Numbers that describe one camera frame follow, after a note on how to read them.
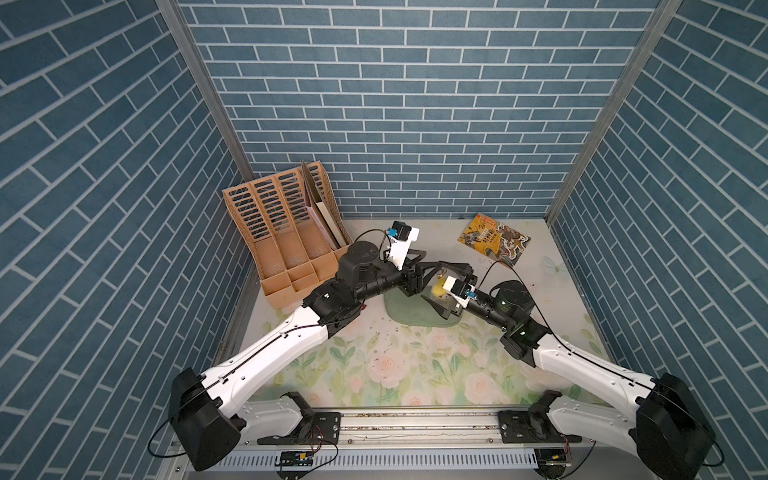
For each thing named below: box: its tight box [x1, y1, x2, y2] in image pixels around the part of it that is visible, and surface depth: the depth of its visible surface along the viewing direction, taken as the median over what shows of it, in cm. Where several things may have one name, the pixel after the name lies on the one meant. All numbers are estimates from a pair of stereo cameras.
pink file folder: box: [304, 180, 340, 251], surface depth 88 cm
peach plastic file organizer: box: [222, 161, 353, 309], surface depth 104 cm
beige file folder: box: [302, 161, 347, 248], surface depth 90 cm
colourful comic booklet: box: [457, 212, 531, 267], surface depth 116 cm
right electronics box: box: [534, 448, 572, 479], surface depth 72 cm
